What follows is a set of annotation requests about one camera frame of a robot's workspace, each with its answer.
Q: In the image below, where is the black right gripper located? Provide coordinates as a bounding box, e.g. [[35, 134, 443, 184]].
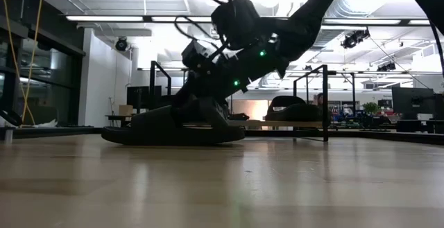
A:
[[173, 44, 291, 127]]

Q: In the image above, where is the black computer monitor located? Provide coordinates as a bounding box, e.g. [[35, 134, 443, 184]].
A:
[[391, 87, 435, 115], [126, 85, 163, 110]]

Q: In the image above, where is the black ceiling spotlight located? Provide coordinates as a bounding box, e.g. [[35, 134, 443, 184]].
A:
[[340, 28, 371, 50], [114, 36, 129, 52], [377, 61, 397, 72]]

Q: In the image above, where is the linear ceiling light track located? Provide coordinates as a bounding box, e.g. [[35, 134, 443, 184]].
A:
[[65, 14, 444, 27]]

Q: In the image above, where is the white crumpled paper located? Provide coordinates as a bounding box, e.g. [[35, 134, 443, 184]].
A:
[[33, 119, 58, 128]]

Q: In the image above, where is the green background plant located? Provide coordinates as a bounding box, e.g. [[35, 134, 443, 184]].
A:
[[362, 102, 379, 115]]

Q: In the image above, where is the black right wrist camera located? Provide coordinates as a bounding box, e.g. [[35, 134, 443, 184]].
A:
[[181, 40, 216, 76]]

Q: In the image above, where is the black frame wooden shelf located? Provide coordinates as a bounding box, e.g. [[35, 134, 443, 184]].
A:
[[149, 60, 330, 143]]

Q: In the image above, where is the small white post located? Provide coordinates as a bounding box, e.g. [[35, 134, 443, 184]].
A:
[[3, 125, 14, 144]]

